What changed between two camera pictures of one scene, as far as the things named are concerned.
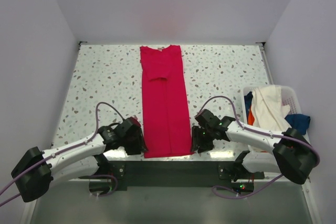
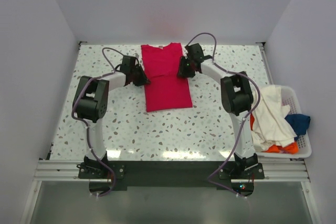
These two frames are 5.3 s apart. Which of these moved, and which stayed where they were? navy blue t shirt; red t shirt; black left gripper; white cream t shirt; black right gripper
Moved: black left gripper; red t shirt; black right gripper
Stayed: navy blue t shirt; white cream t shirt
